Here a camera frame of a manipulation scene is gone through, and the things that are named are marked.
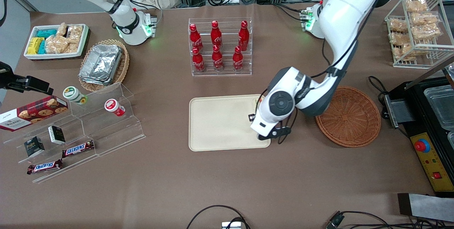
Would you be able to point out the red cola bottle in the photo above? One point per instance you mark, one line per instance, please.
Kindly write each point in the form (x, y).
(237, 60)
(216, 35)
(243, 37)
(198, 61)
(195, 39)
(217, 60)

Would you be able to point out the brown Snickers bar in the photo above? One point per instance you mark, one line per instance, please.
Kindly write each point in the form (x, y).
(78, 148)
(44, 167)

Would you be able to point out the clear acrylic bottle rack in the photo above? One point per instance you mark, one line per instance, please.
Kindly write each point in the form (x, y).
(227, 74)

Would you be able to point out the oval light wicker basket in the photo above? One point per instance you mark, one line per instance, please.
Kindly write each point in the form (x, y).
(122, 69)

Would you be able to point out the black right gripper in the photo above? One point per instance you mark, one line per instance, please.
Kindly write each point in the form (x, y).
(10, 80)

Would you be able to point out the clear bag of crackers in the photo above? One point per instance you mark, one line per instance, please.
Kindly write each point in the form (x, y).
(61, 29)
(75, 33)
(56, 45)
(74, 48)

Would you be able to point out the green lidded yogurt cup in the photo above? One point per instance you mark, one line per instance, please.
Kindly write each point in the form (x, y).
(73, 94)

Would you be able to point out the clear bag of pastries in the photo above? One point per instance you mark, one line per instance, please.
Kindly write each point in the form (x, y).
(425, 18)
(398, 25)
(404, 52)
(399, 39)
(416, 5)
(426, 32)

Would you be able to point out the red lidded yogurt cup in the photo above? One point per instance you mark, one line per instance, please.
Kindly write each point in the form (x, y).
(113, 106)

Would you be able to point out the red tartan cookie box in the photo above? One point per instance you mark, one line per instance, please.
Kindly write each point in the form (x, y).
(33, 113)

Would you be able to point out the beige rectangular tray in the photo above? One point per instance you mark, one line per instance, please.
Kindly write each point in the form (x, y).
(220, 122)

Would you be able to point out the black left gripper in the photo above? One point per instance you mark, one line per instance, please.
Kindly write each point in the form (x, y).
(251, 117)

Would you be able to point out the white rectangular snack tray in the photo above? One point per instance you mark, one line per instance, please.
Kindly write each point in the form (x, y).
(53, 56)

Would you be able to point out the yellow control panel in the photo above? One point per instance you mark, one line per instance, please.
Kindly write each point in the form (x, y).
(431, 165)

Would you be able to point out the black sealing machine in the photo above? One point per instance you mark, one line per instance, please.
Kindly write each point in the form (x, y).
(400, 112)

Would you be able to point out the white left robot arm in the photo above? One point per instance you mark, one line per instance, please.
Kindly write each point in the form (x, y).
(340, 19)

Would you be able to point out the grey metal sheet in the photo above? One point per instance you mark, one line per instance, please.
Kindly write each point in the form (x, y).
(425, 207)

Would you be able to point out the small black carton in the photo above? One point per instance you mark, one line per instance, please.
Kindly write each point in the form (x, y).
(34, 146)
(56, 135)

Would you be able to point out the small silver device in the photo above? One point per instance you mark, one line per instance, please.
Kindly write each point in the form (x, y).
(231, 225)

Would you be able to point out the clear plastic food container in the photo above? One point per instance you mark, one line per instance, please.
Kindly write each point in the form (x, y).
(441, 106)

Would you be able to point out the round brown wicker basket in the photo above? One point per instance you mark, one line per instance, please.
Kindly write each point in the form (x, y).
(351, 119)

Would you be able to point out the clear acrylic step shelf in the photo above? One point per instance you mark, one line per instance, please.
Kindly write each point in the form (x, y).
(117, 133)

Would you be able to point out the yellow snack pack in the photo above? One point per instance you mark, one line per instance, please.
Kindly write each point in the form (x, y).
(34, 45)

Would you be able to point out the teal snack pack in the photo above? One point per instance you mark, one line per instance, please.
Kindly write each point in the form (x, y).
(46, 33)
(42, 47)

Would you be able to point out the stacked aluminium foil containers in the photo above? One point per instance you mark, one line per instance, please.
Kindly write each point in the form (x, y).
(101, 64)

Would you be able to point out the red emergency stop button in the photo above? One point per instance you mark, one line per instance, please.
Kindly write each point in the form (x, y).
(422, 145)

